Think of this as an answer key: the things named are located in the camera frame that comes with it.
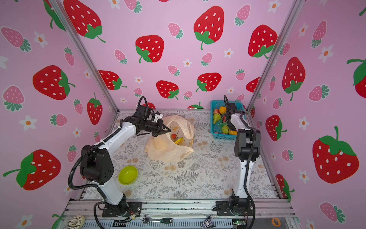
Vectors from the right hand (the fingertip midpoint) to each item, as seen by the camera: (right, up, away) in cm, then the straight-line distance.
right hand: (240, 124), depth 100 cm
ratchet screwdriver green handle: (-50, -48, -30) cm, 76 cm away
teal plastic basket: (-13, -1, +9) cm, 16 cm away
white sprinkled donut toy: (-92, -48, -32) cm, 109 cm away
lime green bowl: (-74, -31, -17) cm, 82 cm away
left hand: (-48, -3, -17) cm, 51 cm away
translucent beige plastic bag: (-45, -12, -22) cm, 51 cm away
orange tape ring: (+5, -49, -31) cm, 58 cm away
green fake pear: (-16, +5, +10) cm, 19 cm away
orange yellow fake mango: (-10, +11, +11) cm, 19 cm away
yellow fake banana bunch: (-44, -12, -5) cm, 45 cm away
